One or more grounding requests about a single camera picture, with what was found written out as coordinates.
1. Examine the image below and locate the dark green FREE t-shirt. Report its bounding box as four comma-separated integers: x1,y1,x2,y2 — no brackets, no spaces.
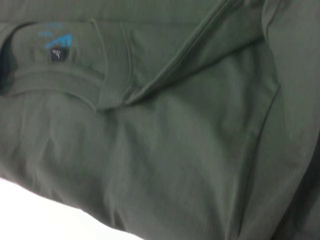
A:
0,0,320,240

